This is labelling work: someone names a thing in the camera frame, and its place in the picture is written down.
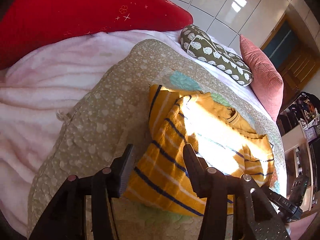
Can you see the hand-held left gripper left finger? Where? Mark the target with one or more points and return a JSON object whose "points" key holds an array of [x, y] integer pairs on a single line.
{"points": [[126, 170]]}

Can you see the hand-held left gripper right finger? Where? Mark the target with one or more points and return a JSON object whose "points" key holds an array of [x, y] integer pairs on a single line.
{"points": [[192, 170]]}

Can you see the yellow striped sweater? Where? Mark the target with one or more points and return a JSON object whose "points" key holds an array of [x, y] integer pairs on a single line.
{"points": [[165, 140]]}

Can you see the pile of clothes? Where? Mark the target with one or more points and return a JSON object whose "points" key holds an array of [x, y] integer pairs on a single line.
{"points": [[307, 105]]}

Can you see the black television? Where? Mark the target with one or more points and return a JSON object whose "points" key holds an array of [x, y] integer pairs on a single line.
{"points": [[315, 167]]}

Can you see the beige patchwork quilt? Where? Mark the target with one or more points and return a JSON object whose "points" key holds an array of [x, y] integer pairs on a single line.
{"points": [[100, 120]]}

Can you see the beige shelf unit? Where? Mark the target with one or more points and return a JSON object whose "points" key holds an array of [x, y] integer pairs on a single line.
{"points": [[292, 140]]}

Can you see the white square clock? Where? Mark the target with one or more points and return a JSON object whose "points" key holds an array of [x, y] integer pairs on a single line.
{"points": [[310, 133]]}

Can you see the pale pink bed blanket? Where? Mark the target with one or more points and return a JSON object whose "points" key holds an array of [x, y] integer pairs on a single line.
{"points": [[50, 80]]}

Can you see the pink ribbed pillow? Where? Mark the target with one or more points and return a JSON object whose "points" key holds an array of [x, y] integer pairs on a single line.
{"points": [[262, 75]]}

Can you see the green patterned pillow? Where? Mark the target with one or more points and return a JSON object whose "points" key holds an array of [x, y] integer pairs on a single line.
{"points": [[215, 52]]}

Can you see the wooden door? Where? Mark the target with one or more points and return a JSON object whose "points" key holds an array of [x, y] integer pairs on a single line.
{"points": [[300, 62]]}

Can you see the white glossy wardrobe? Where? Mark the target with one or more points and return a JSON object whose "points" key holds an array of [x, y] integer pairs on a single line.
{"points": [[225, 12]]}

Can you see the red pillow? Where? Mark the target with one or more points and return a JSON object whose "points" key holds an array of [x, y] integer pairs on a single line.
{"points": [[75, 12]]}

